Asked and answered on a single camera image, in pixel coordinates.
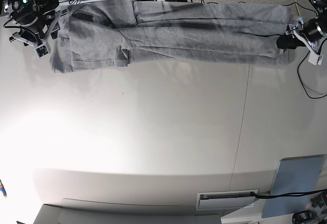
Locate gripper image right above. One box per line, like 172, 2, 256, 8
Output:
276, 16, 326, 55

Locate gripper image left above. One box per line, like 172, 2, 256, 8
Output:
9, 10, 66, 46

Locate grey T-shirt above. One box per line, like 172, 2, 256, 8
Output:
50, 0, 292, 73

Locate blue-grey flat panel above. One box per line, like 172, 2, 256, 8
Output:
262, 155, 324, 218

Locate blue orange tool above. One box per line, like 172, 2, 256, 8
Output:
0, 181, 7, 197

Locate black device bottom right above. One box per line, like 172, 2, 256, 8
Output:
292, 210, 317, 224

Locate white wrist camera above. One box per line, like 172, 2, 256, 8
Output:
34, 44, 51, 59
308, 52, 323, 66

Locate black cable on table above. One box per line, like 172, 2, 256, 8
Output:
273, 1, 327, 99

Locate black cable to tray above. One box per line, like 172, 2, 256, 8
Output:
250, 189, 327, 200

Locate white cable tray box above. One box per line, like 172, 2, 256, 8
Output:
196, 189, 258, 211

